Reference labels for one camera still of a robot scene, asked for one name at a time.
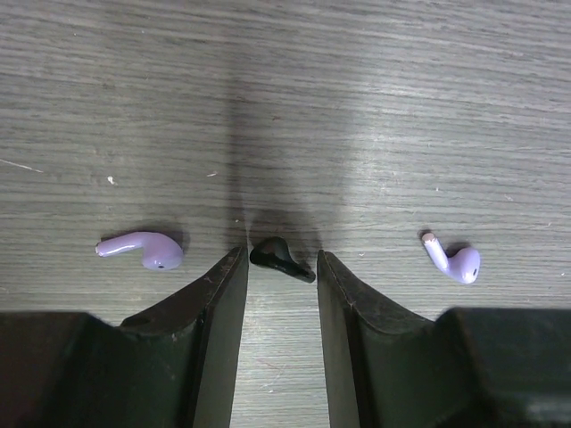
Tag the black earbud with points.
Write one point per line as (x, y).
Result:
(274, 253)

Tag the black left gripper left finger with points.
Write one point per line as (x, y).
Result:
(171, 365)

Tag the lilac earbud centre table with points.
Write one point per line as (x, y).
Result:
(159, 252)

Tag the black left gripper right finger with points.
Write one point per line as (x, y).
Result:
(386, 366)

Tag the lilac earbud left side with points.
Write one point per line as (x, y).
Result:
(463, 267)

